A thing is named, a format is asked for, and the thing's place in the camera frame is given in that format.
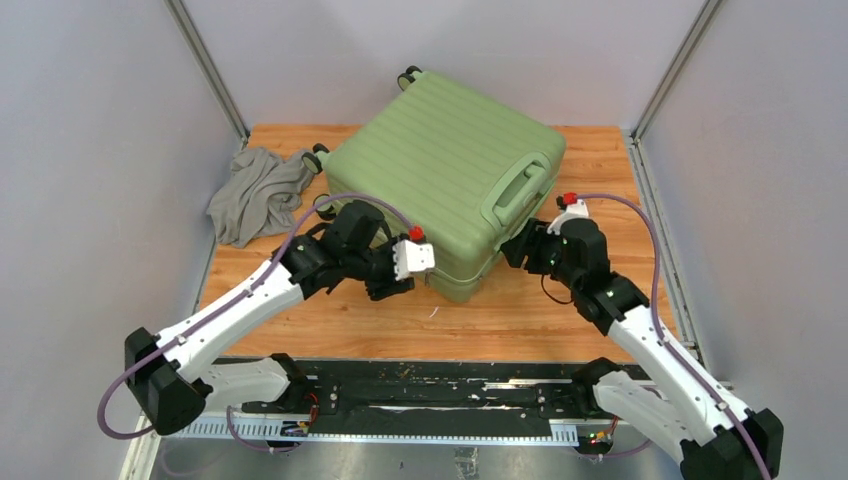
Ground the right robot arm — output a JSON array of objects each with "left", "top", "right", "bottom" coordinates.
[{"left": 500, "top": 218, "right": 784, "bottom": 479}]

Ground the green suitcase wheel rear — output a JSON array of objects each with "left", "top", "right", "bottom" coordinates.
[{"left": 396, "top": 65, "right": 423, "bottom": 91}]

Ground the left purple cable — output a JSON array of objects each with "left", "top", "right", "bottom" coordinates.
[{"left": 96, "top": 192, "right": 425, "bottom": 454}]

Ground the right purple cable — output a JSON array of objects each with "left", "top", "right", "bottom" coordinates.
[{"left": 556, "top": 192, "right": 773, "bottom": 480}]

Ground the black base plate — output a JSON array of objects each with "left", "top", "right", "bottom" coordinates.
[{"left": 241, "top": 359, "right": 639, "bottom": 439}]

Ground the crumpled grey-green cloth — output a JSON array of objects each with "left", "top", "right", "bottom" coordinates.
[{"left": 206, "top": 147, "right": 315, "bottom": 248}]

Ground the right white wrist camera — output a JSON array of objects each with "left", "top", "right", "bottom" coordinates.
[{"left": 546, "top": 193, "right": 590, "bottom": 235}]

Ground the aluminium frame rail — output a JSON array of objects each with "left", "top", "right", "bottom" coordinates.
[{"left": 119, "top": 370, "right": 763, "bottom": 480}]

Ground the green suitcase wheel middle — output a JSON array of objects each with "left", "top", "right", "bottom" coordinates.
[{"left": 301, "top": 143, "right": 330, "bottom": 175}]

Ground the green suitcase wheel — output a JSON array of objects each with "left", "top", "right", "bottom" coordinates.
[
  {"left": 301, "top": 143, "right": 330, "bottom": 175},
  {"left": 313, "top": 193, "right": 337, "bottom": 222},
  {"left": 396, "top": 65, "right": 423, "bottom": 91}
]

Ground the purple cable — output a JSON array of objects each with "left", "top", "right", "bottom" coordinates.
[
  {"left": 96, "top": 192, "right": 425, "bottom": 454},
  {"left": 556, "top": 192, "right": 773, "bottom": 480}
]

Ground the green suitcase wheel front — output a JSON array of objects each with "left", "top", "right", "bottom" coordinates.
[{"left": 313, "top": 193, "right": 337, "bottom": 222}]

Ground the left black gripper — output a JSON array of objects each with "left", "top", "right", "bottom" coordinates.
[{"left": 344, "top": 234, "right": 416, "bottom": 300}]

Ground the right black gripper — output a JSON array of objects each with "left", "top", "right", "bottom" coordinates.
[{"left": 500, "top": 219, "right": 581, "bottom": 291}]

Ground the green suitcase blue lining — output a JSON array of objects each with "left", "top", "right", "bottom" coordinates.
[{"left": 321, "top": 69, "right": 566, "bottom": 303}]

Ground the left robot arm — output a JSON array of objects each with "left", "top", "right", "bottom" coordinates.
[{"left": 119, "top": 195, "right": 435, "bottom": 435}]

